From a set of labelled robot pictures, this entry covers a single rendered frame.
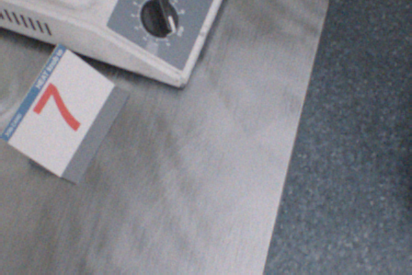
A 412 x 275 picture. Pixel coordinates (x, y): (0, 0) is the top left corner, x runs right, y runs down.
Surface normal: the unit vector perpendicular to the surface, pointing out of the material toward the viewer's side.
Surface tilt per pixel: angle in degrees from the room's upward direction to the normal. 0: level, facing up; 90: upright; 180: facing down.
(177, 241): 0
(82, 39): 90
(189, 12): 30
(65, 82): 40
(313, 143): 0
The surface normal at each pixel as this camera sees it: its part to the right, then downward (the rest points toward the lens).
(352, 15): -0.03, -0.39
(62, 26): -0.36, 0.86
